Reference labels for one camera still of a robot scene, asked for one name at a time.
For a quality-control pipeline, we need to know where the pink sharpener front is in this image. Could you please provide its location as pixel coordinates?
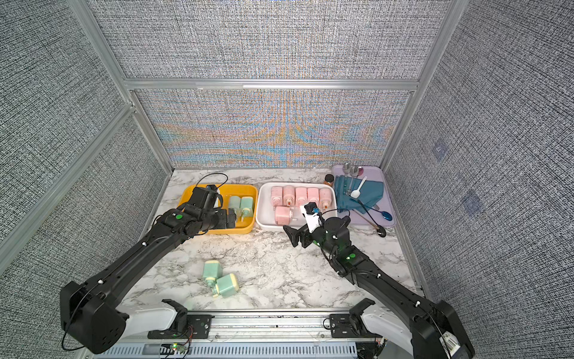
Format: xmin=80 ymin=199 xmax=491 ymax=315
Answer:
xmin=274 ymin=206 xmax=294 ymax=226

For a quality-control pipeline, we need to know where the white storage box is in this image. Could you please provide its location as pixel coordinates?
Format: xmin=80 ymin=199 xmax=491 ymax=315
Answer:
xmin=256 ymin=182 xmax=337 ymax=231

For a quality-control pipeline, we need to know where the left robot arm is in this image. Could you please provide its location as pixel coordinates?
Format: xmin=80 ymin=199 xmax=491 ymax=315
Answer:
xmin=59 ymin=208 xmax=227 ymax=354

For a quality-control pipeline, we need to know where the green sharpener front yellow cap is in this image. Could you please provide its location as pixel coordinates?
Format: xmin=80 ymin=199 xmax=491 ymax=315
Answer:
xmin=212 ymin=273 xmax=239 ymax=298

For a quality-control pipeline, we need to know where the yellow storage box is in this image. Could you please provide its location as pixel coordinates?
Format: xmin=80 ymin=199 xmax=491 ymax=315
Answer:
xmin=177 ymin=183 xmax=259 ymax=235

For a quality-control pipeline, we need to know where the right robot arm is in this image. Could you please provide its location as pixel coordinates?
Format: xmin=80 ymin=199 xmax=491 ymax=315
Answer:
xmin=283 ymin=215 xmax=475 ymax=358

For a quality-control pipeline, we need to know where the black spoon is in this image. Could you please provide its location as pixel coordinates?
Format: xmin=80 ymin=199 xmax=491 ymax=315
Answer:
xmin=357 ymin=200 xmax=387 ymax=238

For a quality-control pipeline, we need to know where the teal cloth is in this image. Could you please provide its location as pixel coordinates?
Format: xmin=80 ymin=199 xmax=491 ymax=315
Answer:
xmin=333 ymin=176 xmax=385 ymax=214

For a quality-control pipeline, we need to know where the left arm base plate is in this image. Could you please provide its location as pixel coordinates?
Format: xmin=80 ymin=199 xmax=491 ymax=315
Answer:
xmin=147 ymin=314 xmax=213 ymax=340

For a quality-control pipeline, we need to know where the lavender tray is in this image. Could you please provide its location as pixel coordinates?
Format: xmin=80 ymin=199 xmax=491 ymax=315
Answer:
xmin=332 ymin=165 xmax=396 ymax=228

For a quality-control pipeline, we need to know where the aluminium front rail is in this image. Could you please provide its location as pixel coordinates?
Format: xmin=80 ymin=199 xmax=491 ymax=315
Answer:
xmin=80 ymin=309 xmax=449 ymax=359

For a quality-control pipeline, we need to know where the orange spice jar black lid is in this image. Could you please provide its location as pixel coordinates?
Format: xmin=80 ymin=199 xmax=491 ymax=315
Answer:
xmin=324 ymin=174 xmax=335 ymax=186

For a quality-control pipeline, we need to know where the silver ornate spoon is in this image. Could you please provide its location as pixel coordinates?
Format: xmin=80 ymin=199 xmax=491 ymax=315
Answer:
xmin=348 ymin=166 xmax=364 ymax=194

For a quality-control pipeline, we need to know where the blue spoon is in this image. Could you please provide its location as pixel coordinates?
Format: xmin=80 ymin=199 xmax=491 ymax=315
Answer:
xmin=373 ymin=205 xmax=394 ymax=221

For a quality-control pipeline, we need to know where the white plastic spoon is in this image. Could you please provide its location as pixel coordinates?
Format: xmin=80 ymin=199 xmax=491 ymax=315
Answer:
xmin=350 ymin=177 xmax=367 ymax=199

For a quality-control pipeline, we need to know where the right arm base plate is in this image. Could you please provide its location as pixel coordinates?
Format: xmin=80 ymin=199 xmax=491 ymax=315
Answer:
xmin=328 ymin=314 xmax=363 ymax=339

